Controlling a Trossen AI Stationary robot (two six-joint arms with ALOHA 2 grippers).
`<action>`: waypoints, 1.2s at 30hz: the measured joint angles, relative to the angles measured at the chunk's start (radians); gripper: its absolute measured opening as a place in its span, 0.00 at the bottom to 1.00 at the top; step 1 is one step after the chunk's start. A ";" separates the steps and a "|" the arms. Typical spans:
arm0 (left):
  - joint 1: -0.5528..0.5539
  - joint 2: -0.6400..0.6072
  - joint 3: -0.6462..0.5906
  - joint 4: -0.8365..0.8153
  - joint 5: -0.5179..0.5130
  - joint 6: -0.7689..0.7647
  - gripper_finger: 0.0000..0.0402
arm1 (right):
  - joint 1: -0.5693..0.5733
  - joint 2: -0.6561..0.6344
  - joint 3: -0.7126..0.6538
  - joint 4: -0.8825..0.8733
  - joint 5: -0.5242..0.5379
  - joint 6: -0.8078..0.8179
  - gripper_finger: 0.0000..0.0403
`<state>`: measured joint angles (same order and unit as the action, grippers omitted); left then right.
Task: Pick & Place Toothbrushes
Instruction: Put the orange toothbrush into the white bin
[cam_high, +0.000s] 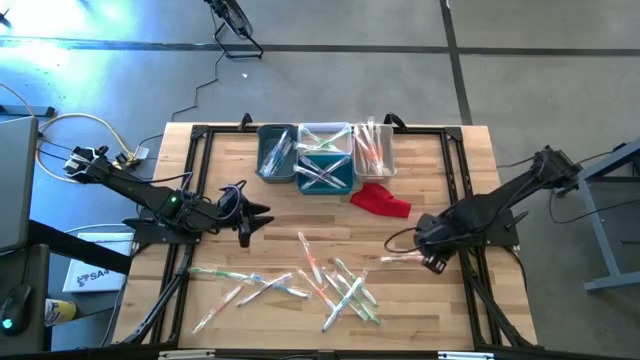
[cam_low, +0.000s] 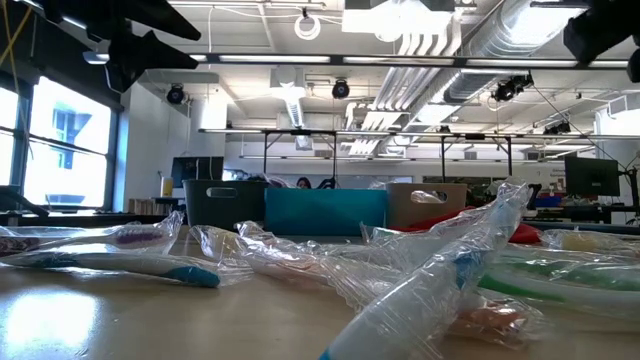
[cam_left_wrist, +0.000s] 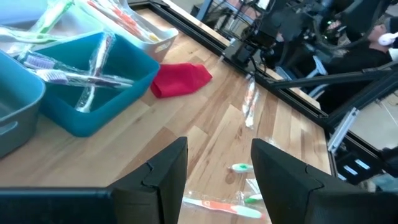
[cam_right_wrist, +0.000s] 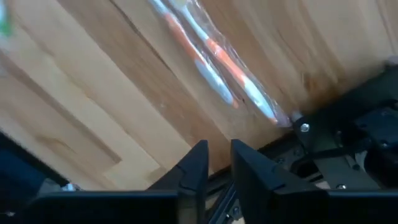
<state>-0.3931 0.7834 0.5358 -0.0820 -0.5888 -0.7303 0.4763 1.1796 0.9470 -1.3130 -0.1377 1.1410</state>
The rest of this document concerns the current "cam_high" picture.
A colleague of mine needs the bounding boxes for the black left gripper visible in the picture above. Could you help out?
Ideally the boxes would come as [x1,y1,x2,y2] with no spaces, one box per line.
[217,182,275,235]

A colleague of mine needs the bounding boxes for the purple white toothbrush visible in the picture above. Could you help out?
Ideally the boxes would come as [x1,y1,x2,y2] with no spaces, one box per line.
[301,156,352,190]
[293,164,346,187]

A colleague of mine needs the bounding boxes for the dark purple toothbrush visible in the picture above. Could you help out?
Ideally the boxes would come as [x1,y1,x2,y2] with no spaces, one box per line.
[301,157,351,189]

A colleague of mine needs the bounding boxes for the orange toothbrush yellow bristles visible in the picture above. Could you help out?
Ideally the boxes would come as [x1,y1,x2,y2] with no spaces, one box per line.
[357,127,381,175]

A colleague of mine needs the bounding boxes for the pink white toothbrush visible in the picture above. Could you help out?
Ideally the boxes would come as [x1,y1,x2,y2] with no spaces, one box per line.
[368,122,385,169]

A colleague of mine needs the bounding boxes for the dark grey plastic bin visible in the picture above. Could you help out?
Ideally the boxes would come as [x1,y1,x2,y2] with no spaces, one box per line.
[255,123,300,185]

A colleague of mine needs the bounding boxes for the red cloth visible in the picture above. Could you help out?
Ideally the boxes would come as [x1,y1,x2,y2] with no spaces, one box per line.
[349,181,412,220]

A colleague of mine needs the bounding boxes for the teal plastic bin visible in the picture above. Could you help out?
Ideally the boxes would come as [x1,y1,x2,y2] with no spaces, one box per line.
[298,152,358,196]

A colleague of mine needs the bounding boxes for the pale blue plastic bin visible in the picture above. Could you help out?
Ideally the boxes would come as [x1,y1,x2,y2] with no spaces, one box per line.
[297,121,353,157]

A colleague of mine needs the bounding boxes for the white printed box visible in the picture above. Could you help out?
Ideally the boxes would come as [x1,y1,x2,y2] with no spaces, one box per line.
[62,231,136,295]

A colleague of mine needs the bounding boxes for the black desk bar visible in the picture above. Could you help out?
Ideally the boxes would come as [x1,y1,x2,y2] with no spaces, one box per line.
[27,218,134,275]

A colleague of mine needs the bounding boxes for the black fan stand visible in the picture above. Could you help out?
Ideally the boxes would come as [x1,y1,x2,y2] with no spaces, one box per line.
[203,0,265,60]

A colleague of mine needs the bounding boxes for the yellow can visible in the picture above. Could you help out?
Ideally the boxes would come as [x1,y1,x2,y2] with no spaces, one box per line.
[43,298,78,327]

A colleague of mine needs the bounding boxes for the grey laptop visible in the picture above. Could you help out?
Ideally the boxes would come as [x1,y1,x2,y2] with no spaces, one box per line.
[0,115,40,255]

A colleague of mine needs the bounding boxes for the black floor bar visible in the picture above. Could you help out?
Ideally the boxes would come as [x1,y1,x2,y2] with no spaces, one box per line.
[0,104,56,118]

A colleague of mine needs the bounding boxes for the black computer mouse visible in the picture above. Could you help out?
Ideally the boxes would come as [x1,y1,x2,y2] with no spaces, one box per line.
[0,283,32,337]

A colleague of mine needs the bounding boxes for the black aluminium frame rail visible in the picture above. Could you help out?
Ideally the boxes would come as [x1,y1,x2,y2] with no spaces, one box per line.
[439,125,539,350]
[112,343,539,353]
[189,124,466,137]
[112,124,216,347]

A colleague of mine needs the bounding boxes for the silver table bracket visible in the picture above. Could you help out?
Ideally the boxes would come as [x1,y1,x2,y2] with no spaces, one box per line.
[437,351,496,360]
[158,349,216,359]

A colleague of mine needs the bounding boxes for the black floor cable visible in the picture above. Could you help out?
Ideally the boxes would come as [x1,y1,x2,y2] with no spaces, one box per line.
[547,189,640,226]
[169,49,226,124]

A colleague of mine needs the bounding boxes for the yellow cable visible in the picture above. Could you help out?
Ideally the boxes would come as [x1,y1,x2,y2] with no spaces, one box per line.
[37,112,141,185]

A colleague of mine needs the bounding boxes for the grey metal table frame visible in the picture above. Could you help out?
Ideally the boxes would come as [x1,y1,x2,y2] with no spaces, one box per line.
[552,138,640,295]

